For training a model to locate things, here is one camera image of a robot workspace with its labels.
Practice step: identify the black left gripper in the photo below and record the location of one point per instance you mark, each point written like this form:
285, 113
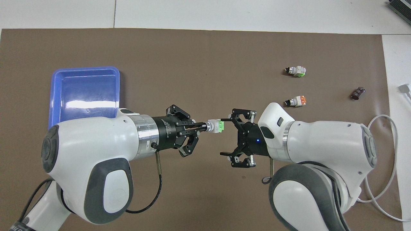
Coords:
165, 133

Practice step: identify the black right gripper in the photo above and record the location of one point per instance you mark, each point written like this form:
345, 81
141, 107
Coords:
250, 139

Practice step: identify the selector switch green contact block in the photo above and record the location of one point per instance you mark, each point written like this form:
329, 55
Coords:
216, 125

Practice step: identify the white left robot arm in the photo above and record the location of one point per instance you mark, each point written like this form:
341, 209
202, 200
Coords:
93, 157

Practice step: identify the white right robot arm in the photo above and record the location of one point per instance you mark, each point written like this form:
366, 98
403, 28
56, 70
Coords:
321, 147

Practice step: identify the brown table mat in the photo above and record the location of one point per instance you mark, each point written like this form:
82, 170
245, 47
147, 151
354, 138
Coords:
205, 70

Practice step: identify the blue plastic tray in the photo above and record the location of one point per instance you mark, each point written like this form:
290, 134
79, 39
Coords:
85, 93

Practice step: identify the small black cylindrical component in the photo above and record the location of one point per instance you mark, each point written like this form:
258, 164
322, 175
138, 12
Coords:
358, 93

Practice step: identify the grey finned metal device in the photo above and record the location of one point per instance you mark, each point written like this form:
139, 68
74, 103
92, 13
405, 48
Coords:
400, 8

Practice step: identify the selector switch orange contact block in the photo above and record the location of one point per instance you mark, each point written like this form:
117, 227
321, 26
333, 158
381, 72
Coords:
296, 101

